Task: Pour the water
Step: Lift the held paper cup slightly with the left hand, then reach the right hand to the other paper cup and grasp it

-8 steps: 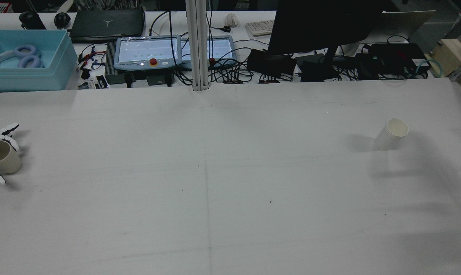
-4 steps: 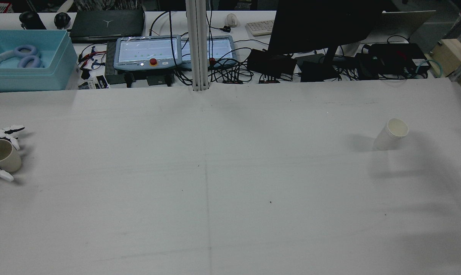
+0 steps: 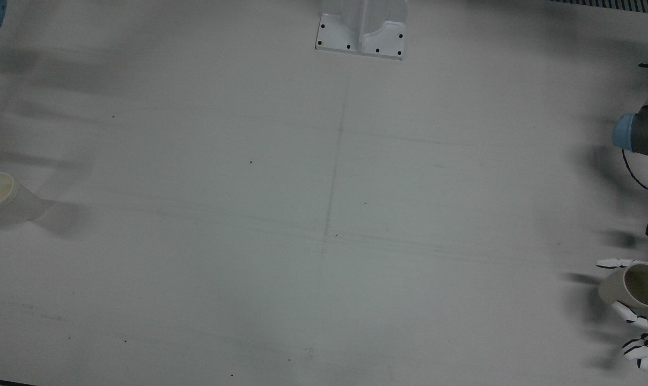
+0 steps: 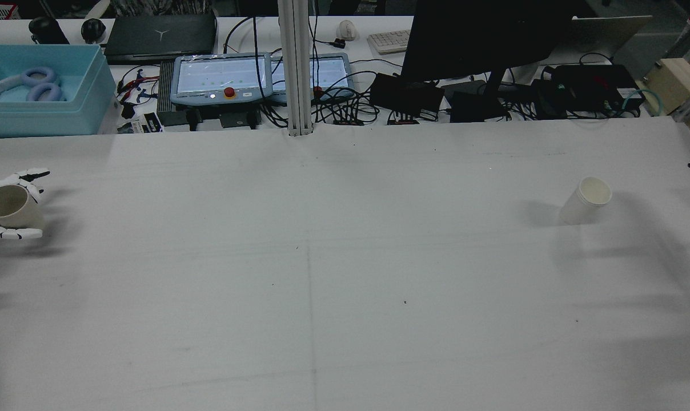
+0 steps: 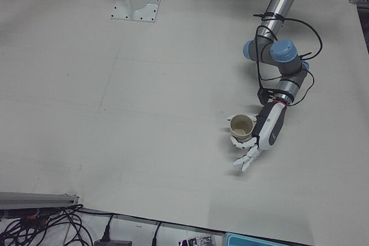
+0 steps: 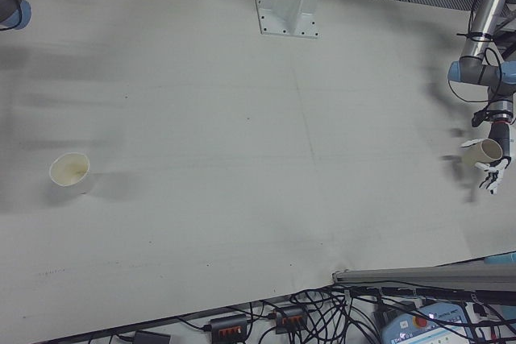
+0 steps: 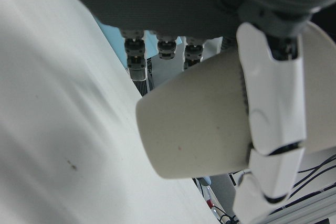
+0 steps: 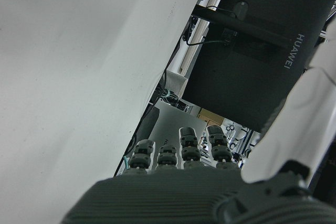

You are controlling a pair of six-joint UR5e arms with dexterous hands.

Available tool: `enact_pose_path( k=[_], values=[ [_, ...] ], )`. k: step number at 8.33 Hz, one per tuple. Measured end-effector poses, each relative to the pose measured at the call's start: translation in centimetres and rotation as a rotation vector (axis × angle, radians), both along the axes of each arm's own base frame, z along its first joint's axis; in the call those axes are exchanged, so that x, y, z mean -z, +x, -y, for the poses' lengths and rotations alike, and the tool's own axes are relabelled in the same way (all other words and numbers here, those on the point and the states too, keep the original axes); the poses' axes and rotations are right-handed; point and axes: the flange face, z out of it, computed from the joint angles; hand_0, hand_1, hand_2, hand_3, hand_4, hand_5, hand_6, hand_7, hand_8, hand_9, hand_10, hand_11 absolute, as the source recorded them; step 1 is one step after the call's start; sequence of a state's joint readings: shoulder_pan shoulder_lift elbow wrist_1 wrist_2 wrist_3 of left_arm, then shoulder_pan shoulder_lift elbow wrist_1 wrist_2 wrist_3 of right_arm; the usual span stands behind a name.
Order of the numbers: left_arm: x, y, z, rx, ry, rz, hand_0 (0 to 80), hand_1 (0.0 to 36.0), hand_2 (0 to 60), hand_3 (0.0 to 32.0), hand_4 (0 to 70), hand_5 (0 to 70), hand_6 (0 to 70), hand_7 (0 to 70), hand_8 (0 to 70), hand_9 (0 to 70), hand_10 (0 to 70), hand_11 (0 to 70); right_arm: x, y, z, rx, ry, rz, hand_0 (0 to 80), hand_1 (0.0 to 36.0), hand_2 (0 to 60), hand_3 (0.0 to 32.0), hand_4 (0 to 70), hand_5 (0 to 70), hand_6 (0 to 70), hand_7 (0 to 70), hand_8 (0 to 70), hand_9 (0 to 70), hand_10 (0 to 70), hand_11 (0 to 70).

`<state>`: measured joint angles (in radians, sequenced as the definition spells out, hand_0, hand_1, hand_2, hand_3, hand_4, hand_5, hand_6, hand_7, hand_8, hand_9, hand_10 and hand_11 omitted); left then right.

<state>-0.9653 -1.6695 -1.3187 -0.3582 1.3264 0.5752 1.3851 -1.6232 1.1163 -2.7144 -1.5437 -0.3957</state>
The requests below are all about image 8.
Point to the small black monitor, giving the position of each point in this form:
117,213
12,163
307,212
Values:
148,124

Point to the right robot hand white grey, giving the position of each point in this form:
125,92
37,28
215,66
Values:
170,197

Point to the white box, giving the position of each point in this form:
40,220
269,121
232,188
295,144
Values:
176,82

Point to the black Huawei monitor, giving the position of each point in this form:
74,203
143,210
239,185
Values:
236,82

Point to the brown cardboard box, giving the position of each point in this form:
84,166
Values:
210,116

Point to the beige frame post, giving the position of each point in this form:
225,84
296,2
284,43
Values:
199,32

